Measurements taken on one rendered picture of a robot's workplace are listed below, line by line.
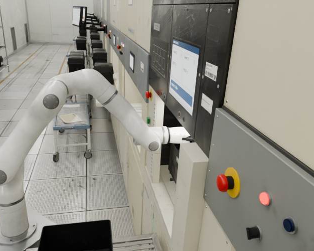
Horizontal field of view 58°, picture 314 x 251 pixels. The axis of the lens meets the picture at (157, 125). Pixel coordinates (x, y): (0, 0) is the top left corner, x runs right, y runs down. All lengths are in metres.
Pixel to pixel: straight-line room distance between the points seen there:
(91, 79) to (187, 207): 0.62
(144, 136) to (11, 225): 0.73
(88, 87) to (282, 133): 0.82
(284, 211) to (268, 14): 0.35
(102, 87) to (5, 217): 0.74
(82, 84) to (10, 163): 0.43
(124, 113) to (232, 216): 0.68
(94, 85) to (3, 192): 0.62
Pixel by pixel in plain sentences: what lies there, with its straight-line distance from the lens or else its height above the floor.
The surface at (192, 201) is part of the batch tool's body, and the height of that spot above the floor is 1.27.
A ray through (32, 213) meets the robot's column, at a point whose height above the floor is 0.76.
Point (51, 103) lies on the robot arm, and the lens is 1.12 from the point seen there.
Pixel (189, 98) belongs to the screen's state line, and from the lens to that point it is 0.93.
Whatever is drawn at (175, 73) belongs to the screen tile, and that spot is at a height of 1.56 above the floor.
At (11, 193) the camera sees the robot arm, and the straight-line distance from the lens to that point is 1.41.
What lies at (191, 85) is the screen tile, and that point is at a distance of 0.91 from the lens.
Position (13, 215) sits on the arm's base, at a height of 0.89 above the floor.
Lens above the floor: 1.78
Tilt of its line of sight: 22 degrees down
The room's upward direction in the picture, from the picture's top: 3 degrees clockwise
